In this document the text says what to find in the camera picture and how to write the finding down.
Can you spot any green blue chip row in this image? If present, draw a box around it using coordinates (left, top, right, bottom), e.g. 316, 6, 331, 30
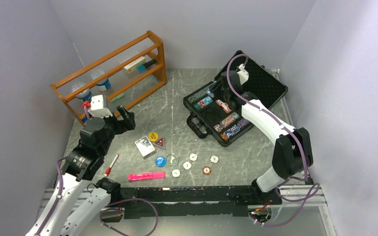
188, 90, 207, 103

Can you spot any red brown poker chip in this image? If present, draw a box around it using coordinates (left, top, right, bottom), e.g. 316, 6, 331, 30
202, 166, 212, 175

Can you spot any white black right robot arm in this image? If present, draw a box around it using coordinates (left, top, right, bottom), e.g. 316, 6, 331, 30
210, 69, 313, 204

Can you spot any red blue chip row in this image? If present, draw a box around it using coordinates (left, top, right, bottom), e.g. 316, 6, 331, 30
194, 96, 213, 110

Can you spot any triangular all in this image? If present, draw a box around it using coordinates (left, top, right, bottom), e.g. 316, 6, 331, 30
153, 137, 166, 150

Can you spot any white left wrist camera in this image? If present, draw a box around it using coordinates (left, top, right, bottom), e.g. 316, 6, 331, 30
82, 94, 113, 119

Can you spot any blue jar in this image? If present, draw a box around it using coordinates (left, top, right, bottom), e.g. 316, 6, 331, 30
76, 88, 93, 102
95, 77, 111, 91

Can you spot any orange wooden shelf rack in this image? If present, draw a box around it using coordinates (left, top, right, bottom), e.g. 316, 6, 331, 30
50, 30, 167, 124

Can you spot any white poker chip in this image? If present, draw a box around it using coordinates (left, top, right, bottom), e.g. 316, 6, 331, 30
171, 169, 181, 178
210, 155, 219, 164
182, 161, 192, 170
189, 153, 198, 162

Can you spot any blue card deck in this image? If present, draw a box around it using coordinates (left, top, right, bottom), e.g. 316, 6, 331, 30
134, 136, 156, 158

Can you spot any clear dealer button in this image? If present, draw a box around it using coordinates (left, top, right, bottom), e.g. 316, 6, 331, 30
166, 153, 180, 167

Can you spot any pink highlighter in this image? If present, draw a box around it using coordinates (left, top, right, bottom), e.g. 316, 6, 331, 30
128, 171, 165, 181

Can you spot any black blue marker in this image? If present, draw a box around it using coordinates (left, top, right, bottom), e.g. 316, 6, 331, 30
137, 59, 157, 71

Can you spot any black base frame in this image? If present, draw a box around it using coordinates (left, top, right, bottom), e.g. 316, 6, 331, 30
88, 177, 283, 220

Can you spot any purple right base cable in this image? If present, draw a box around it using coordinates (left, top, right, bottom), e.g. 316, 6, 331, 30
249, 182, 320, 228

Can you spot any black poker case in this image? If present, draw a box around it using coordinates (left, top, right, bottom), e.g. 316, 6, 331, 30
183, 50, 288, 147

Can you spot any blue purple chip row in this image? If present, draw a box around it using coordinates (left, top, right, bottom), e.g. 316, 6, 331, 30
220, 118, 250, 141

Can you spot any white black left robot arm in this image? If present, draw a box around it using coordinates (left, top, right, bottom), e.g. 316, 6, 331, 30
27, 106, 135, 236

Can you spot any light blue chip stack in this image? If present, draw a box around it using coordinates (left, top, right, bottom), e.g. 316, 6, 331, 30
207, 90, 215, 98

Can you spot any white green box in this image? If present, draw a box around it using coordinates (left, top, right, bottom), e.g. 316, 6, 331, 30
123, 57, 146, 74

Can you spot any brown green chip row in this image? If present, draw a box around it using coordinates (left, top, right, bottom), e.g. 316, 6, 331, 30
214, 112, 240, 132

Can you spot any red white marker pen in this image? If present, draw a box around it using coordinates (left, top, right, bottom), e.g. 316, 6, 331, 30
104, 153, 119, 177

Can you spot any yellow big blind button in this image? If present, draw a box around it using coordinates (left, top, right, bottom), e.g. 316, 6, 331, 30
147, 132, 159, 142

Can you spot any blue round button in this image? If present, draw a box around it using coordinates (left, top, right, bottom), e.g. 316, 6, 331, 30
155, 156, 167, 167

